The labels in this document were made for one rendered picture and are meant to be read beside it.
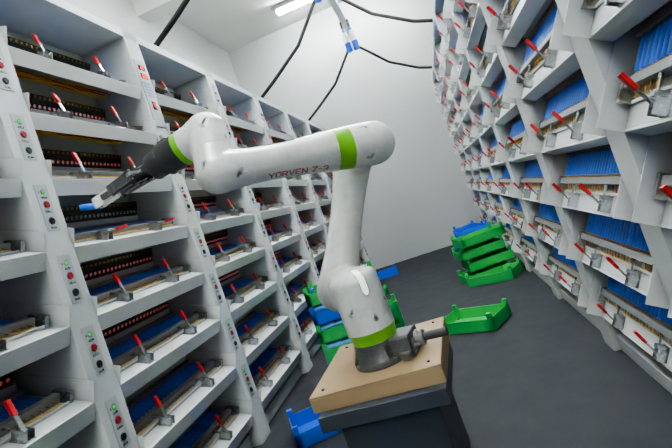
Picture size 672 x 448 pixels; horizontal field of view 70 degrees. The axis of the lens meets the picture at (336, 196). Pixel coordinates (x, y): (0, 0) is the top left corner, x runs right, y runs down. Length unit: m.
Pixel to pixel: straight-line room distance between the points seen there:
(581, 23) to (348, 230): 0.78
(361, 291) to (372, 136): 0.40
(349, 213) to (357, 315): 0.32
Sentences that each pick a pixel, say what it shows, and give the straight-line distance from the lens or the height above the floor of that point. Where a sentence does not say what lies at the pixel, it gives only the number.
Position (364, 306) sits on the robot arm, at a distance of 1.24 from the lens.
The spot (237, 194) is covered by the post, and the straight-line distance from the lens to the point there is 2.61.
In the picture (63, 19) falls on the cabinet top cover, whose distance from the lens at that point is 1.97.
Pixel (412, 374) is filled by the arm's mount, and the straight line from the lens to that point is 1.21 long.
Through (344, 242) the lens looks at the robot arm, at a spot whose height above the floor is 0.64.
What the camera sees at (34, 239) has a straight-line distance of 1.38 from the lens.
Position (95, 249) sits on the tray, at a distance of 1.51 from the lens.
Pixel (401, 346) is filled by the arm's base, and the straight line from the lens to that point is 1.27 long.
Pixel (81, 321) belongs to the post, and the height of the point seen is 0.69.
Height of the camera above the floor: 0.73
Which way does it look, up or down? 2 degrees up
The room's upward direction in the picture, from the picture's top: 19 degrees counter-clockwise
